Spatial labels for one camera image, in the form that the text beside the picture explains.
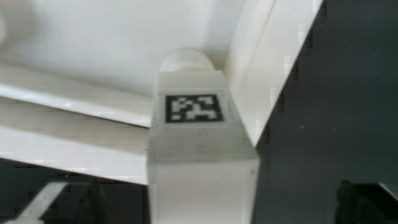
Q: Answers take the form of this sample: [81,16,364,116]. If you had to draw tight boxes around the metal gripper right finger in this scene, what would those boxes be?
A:
[333,180,398,224]

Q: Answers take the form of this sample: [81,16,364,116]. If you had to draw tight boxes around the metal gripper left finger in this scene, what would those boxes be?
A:
[10,182,67,224]

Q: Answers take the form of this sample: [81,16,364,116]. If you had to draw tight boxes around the white square table top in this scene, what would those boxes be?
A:
[0,0,326,137]

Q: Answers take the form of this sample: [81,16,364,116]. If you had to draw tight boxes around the white U-shaped fence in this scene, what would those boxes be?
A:
[0,97,147,185]

